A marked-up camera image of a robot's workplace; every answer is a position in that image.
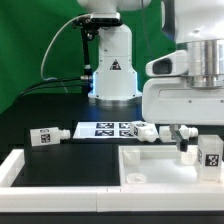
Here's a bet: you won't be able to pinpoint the white square tabletop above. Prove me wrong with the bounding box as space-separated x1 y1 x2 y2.
119 145 224 185

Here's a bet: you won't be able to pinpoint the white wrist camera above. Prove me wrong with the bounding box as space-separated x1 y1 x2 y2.
145 50 188 77

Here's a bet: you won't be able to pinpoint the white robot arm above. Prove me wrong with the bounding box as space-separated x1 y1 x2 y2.
77 0 224 143

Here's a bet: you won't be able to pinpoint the white marker sheet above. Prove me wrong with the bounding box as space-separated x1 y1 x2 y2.
73 122 136 139

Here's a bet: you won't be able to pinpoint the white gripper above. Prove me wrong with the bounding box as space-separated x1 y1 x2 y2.
142 77 224 152

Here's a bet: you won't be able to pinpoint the black base cables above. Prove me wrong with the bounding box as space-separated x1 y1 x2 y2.
18 75 94 98

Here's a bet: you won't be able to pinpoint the white U-shaped obstacle wall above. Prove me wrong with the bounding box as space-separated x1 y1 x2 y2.
0 149 224 212

